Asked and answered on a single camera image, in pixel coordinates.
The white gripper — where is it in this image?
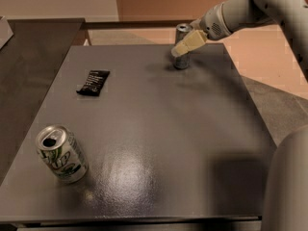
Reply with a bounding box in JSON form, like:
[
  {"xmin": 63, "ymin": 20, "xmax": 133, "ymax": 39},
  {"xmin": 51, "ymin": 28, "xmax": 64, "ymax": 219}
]
[{"xmin": 171, "ymin": 3, "xmax": 231, "ymax": 58}]

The silver redbull can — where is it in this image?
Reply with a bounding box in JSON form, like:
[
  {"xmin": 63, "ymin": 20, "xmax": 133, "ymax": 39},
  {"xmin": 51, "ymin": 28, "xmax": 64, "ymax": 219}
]
[{"xmin": 173, "ymin": 22, "xmax": 194, "ymax": 70}]

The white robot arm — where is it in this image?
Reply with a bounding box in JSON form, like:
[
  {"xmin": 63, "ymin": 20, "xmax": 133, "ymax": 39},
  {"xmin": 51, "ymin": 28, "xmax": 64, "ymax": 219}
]
[{"xmin": 171, "ymin": 0, "xmax": 308, "ymax": 231}]

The black rxbar chocolate wrapper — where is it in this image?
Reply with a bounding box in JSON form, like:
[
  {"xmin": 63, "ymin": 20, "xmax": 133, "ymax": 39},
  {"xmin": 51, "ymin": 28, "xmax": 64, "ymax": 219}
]
[{"xmin": 77, "ymin": 70, "xmax": 110, "ymax": 96}]

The silver green 7up can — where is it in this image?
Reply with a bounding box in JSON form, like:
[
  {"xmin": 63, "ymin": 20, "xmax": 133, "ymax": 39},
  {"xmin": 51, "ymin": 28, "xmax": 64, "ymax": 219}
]
[{"xmin": 36, "ymin": 125, "xmax": 88, "ymax": 184}]

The grey object on side table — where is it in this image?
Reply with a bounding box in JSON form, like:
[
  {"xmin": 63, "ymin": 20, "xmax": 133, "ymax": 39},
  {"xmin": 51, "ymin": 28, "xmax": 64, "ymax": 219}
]
[{"xmin": 0, "ymin": 16, "xmax": 13, "ymax": 49}]

